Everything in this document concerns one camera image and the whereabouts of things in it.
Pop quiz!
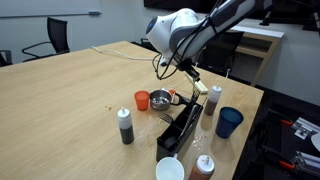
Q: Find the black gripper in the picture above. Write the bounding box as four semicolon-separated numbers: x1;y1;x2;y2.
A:
180;62;200;82

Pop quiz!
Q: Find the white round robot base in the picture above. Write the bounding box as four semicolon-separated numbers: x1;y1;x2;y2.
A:
311;133;320;152

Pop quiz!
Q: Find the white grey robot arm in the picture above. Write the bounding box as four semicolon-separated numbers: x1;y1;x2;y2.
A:
146;0;273;81

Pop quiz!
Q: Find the silver spoon in basket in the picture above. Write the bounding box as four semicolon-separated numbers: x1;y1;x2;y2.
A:
178;105;197;141

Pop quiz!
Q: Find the black cutlery basket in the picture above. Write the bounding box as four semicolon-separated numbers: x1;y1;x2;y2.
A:
156;103;203;161

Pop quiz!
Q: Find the black chair behind table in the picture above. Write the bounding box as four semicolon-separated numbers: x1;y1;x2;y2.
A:
198;31;244;77

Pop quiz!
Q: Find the brown sauce squeeze bottle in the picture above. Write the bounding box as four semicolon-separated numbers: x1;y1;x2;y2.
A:
204;85;222;116

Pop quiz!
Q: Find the metal pot with beans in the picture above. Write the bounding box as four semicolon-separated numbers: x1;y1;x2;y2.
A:
150;89;172;111

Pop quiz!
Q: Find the orange plastic cup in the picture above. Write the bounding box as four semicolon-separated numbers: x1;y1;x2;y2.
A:
134;90;149;111

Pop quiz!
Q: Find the blue plastic cup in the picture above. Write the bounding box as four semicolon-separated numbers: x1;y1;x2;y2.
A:
216;107;244;139

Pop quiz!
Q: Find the wooden side desk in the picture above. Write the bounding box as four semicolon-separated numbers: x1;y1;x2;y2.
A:
230;25;284;86

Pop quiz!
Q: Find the dark sauce squeeze bottle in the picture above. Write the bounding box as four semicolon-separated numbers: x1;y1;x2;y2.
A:
117;107;134;144

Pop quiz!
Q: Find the red-brown sauce squeeze bottle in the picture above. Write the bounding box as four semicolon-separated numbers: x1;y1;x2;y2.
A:
189;155;215;180

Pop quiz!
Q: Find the right orange black clamp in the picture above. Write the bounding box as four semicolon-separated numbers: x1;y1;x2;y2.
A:
272;112;293;126

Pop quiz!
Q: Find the orange black clamp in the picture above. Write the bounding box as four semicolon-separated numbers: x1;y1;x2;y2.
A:
272;112;293;126
270;150;320;176

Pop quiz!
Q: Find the black office chair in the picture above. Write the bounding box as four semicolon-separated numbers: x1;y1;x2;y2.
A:
22;17;70;61

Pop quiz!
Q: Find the left orange black clamp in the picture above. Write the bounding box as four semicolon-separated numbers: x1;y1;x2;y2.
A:
270;150;320;176

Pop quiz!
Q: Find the black chair at left edge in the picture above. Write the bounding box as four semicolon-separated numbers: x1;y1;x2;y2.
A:
0;50;12;67

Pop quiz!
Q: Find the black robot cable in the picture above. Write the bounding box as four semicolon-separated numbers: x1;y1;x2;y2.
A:
152;0;228;81

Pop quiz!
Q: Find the white power cable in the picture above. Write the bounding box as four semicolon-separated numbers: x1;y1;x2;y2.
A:
90;45;158;62

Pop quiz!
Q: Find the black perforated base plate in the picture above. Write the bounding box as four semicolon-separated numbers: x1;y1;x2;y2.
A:
232;109;320;180

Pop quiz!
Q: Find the right aluminium rail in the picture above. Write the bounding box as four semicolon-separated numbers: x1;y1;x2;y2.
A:
292;117;320;140

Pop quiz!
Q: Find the aluminium rail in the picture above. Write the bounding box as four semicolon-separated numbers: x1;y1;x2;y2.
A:
296;151;320;171
292;117;320;140

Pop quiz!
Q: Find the left aluminium rail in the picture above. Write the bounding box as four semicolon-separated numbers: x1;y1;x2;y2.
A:
296;151;320;171

